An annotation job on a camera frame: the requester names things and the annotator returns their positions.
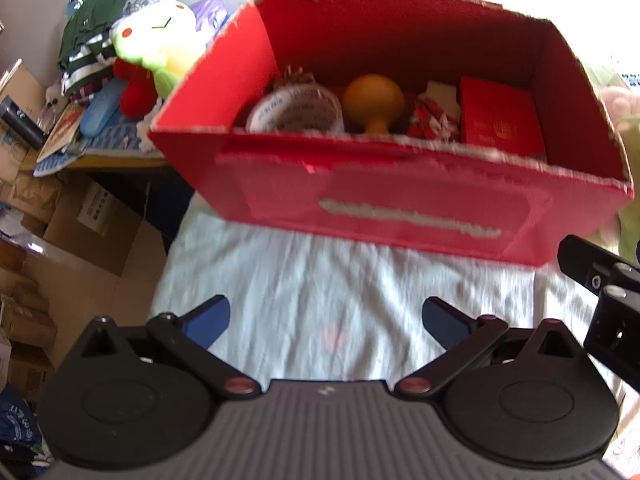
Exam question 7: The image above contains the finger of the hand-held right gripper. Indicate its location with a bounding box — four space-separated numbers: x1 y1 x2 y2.
556 234 640 297
584 284 640 393

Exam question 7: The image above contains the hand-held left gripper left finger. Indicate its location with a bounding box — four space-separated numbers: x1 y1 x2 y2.
80 294 262 401

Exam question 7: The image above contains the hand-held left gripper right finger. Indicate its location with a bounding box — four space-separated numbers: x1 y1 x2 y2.
394 296 586 401

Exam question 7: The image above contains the large red cardboard box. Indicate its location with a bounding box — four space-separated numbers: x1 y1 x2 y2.
147 0 635 267

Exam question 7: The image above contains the small red gift box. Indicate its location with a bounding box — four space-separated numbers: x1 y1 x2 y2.
459 76 547 157

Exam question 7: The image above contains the white printed tape roll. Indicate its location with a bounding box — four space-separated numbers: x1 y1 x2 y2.
245 84 346 135

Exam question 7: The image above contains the orange round gourd toy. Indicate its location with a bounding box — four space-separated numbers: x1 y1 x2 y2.
342 74 406 136

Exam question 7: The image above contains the green and cream plush toy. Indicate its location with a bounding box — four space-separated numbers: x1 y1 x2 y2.
617 205 640 267

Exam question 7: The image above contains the light printed bedsheet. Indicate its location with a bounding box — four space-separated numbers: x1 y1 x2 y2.
150 195 640 463

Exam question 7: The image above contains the brown cardboard box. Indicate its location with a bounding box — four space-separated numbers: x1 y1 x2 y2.
0 60 51 181
44 180 168 277
0 280 58 401

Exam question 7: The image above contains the pink plush toy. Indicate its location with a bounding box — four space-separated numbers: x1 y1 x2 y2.
600 85 640 132

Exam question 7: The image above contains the wooden desk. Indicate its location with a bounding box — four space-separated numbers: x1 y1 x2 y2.
65 152 168 171

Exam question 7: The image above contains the blue white patterned mat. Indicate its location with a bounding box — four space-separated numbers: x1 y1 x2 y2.
35 120 153 177

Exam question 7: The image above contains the blue printed bag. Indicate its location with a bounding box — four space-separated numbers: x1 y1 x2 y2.
0 385 45 463

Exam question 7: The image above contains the beige card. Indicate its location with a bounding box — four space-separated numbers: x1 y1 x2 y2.
417 80 461 111

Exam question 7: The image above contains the blue plastic case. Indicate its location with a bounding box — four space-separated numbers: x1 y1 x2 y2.
79 77 128 138

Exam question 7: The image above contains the red plush toy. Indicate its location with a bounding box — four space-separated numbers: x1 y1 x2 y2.
112 57 158 121

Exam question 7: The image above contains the printed booklet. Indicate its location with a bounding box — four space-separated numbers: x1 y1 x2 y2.
35 104 86 163

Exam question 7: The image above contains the light green frog plush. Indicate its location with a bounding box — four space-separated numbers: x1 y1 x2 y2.
109 0 198 98

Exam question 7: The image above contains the purple packet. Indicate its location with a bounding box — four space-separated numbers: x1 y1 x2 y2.
190 0 231 36

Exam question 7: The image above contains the pile of folded clothes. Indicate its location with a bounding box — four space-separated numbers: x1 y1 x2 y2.
57 0 151 106

